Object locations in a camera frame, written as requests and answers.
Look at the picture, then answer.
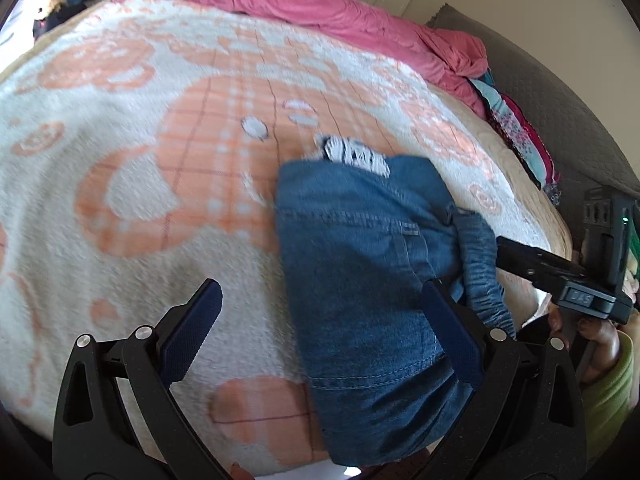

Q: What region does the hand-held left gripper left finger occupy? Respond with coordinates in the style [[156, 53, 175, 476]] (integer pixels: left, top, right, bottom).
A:
[[52, 277, 223, 480]]

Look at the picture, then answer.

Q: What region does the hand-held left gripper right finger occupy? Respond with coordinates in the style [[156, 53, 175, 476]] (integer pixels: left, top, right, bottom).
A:
[[415, 279, 588, 480]]

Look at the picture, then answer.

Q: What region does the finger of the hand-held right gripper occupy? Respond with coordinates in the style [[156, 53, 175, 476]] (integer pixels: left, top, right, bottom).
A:
[[495, 236, 592, 290]]

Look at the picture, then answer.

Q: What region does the blue denim pants lace trim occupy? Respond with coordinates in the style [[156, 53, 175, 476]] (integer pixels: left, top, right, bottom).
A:
[[275, 135, 517, 468]]

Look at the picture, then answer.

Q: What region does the person's right hand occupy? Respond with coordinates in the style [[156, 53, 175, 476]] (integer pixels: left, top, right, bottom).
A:
[[547, 306, 622, 387]]

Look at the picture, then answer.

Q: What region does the colourful floral pillow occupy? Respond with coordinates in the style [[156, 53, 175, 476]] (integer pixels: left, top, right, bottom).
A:
[[470, 72, 561, 206]]

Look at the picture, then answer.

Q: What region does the grey quilted headboard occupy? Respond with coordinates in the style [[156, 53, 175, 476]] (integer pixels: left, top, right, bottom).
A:
[[425, 4, 640, 201]]

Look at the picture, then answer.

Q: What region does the white orange printed blanket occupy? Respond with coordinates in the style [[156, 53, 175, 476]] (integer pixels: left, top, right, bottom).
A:
[[0, 0, 571, 478]]

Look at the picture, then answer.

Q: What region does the pink quilt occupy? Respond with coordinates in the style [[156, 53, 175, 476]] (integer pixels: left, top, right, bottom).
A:
[[111, 0, 488, 116]]

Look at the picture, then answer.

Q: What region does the pile of clothes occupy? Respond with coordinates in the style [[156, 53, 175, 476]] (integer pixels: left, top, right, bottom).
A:
[[32, 0, 103, 43]]

